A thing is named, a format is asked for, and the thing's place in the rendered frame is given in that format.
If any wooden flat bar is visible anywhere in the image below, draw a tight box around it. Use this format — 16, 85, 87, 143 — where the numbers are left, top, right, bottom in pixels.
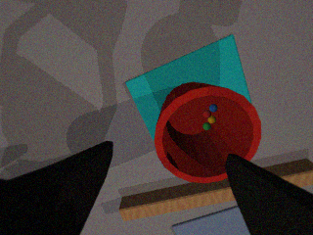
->
119, 159, 313, 221

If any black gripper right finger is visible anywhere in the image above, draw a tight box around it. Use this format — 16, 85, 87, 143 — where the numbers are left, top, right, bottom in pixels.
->
225, 154, 313, 235

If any red cup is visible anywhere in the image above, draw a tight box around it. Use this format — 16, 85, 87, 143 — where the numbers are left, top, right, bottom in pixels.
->
154, 82, 261, 183

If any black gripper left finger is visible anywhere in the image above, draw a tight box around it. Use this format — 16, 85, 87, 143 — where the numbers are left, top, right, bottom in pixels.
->
0, 141, 113, 235

